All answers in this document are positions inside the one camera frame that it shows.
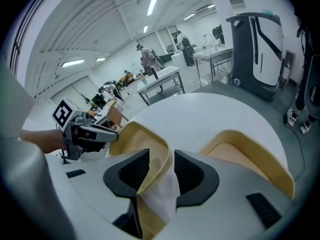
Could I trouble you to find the round white table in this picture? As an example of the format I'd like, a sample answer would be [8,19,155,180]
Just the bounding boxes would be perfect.
[109,91,290,175]

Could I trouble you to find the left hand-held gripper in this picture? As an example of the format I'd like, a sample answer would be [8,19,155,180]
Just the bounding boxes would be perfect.
[51,97,119,161]

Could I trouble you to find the wooden tray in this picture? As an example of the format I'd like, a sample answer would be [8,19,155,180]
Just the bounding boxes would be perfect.
[198,129,296,200]
[109,120,181,240]

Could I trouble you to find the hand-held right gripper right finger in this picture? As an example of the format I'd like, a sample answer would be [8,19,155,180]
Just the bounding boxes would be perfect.
[174,149,221,209]

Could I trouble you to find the steel table with white top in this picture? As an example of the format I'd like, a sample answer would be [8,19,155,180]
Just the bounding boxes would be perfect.
[137,65,186,107]

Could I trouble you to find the black slatted vent panel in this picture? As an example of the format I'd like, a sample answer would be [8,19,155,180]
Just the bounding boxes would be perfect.
[9,0,57,72]

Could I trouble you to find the steel sink table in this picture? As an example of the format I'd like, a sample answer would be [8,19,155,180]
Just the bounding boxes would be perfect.
[193,33,235,87]

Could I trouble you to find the person's left forearm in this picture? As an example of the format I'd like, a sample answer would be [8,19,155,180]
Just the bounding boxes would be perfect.
[21,128,68,155]

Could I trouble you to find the black floor cable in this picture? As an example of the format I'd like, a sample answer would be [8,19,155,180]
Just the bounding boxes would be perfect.
[283,113,307,177]

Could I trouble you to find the white and black mobile robot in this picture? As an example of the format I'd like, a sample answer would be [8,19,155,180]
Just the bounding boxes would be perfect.
[226,12,286,101]

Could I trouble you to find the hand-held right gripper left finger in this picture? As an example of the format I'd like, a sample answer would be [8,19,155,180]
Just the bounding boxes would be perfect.
[103,148,151,239]

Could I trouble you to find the wooden desk with white top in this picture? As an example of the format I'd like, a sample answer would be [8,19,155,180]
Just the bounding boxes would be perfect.
[96,100,130,131]

